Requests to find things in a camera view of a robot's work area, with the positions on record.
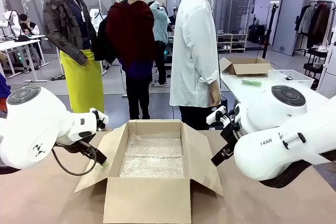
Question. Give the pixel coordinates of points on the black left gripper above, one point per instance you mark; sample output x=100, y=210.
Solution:
x=71, y=147

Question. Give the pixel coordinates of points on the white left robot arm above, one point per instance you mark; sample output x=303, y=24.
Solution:
x=34, y=119

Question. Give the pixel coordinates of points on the black cap on desk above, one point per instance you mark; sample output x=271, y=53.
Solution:
x=22, y=38

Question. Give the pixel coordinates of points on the person in teal jacket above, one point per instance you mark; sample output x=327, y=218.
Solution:
x=160, y=30

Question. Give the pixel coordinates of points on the white mesh basket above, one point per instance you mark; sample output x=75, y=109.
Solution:
x=302, y=77

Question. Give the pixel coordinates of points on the brown carton on floor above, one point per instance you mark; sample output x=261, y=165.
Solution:
x=331, y=167

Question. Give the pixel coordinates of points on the mannequin camouflage jacket yellow skirt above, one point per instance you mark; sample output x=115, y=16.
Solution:
x=78, y=82

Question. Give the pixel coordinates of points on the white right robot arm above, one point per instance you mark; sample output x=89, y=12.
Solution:
x=275, y=150

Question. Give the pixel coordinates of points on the black equipment case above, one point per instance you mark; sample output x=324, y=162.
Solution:
x=256, y=33

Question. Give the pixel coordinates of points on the clothes rack with coats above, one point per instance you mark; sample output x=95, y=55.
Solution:
x=319, y=24

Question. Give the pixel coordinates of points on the mannequin with maroon top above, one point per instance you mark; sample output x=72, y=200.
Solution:
x=131, y=32

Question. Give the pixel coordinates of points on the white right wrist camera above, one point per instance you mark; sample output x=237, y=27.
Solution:
x=215, y=115

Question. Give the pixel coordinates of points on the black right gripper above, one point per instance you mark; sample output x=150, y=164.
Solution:
x=230, y=136

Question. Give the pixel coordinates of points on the person's right forearm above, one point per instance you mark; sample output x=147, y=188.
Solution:
x=214, y=86

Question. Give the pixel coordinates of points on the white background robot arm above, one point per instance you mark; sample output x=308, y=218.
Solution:
x=94, y=16
x=13, y=22

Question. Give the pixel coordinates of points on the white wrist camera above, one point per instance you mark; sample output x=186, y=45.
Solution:
x=215, y=115
x=104, y=119

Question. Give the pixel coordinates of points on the large open cardboard box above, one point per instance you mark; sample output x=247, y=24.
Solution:
x=147, y=200

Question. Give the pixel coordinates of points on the person's right hand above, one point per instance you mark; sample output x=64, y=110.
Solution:
x=215, y=98

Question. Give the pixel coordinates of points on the person in white coat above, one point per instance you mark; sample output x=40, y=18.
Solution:
x=194, y=51

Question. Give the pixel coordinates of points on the white side table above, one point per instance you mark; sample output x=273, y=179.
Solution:
x=236, y=89

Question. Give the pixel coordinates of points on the small open cardboard box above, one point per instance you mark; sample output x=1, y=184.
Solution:
x=249, y=68

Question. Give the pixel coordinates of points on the white background desk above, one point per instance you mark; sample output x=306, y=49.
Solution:
x=18, y=45

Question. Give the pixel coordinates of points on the black tripod stand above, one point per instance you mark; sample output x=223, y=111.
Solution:
x=267, y=37

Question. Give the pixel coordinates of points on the clear bubble wrap sheet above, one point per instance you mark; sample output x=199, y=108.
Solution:
x=152, y=166

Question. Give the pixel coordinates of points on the black utility cart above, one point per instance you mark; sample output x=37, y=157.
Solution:
x=313, y=64

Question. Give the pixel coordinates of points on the wooden shoe rack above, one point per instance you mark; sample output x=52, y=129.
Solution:
x=231, y=42

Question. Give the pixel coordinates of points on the seated person dark hair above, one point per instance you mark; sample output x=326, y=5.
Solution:
x=29, y=26

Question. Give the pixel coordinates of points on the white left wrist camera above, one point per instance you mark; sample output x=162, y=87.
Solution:
x=104, y=119

